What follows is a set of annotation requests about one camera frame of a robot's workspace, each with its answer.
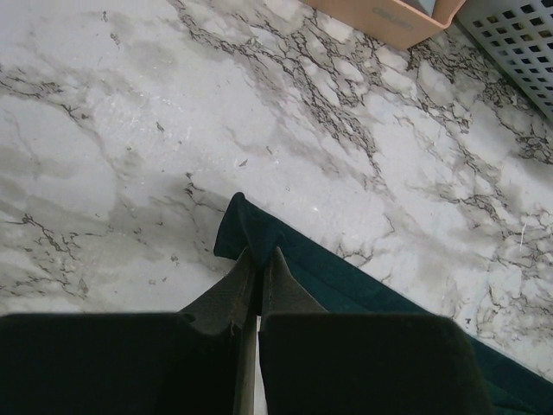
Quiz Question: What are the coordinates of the orange desk file organizer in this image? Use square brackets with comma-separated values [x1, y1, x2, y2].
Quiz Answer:
[306, 0, 465, 50]

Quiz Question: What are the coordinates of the white plastic basket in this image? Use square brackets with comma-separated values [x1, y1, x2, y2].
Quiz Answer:
[456, 0, 553, 119]

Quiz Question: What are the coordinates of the dark green tie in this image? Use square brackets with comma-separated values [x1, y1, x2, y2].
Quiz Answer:
[213, 192, 552, 414]

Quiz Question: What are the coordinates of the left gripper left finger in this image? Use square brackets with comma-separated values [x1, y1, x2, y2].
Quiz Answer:
[179, 249, 257, 414]

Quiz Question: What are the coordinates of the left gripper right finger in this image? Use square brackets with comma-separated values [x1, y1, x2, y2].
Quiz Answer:
[261, 247, 327, 318]

